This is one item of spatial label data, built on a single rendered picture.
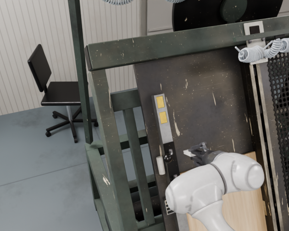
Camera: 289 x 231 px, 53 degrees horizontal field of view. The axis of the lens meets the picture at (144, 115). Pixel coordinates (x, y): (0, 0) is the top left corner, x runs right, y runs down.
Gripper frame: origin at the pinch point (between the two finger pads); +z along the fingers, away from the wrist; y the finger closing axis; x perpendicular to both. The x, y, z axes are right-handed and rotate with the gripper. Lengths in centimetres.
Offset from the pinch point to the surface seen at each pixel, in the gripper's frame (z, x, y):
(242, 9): 49, -74, 65
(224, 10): 48, -60, 66
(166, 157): 0.2, 10.7, 0.6
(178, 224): 11.6, 6.7, -34.8
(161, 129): 11.6, 6.4, 10.6
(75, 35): 57, 30, 65
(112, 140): 10.6, 29.1, 10.8
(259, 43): 5, -46, 40
